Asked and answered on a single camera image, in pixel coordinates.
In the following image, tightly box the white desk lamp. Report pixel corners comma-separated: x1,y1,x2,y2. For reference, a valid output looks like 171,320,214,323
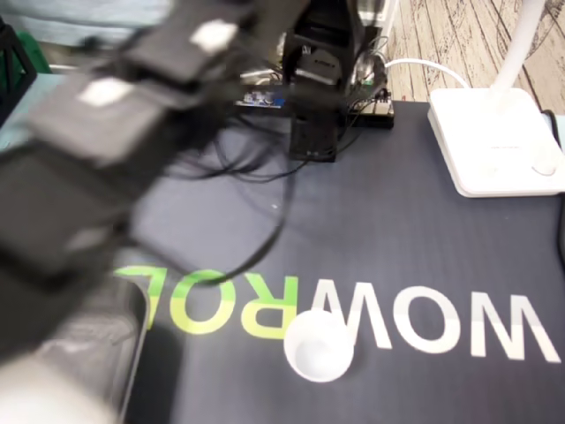
426,0,565,199

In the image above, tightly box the black servo cable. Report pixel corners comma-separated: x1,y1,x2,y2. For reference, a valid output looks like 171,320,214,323
145,127,305,280

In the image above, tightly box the green plastic box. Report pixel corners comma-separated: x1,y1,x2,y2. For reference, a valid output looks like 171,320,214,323
15,31,52,75

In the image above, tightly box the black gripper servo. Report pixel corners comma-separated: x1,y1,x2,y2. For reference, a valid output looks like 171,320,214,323
0,140,152,368

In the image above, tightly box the white translucent plastic cylinder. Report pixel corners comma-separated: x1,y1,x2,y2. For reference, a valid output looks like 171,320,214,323
0,352,118,424

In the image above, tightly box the black plastic tray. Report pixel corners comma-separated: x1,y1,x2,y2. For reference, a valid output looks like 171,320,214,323
43,277,150,424

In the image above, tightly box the white lamp cable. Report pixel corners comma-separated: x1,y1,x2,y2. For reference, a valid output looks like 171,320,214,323
383,58,471,90

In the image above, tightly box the blue circuit board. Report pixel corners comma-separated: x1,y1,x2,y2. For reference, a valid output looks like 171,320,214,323
236,87,288,110

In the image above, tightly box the dark grey WOWROBO mat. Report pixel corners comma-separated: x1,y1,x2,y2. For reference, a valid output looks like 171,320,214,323
0,100,565,424

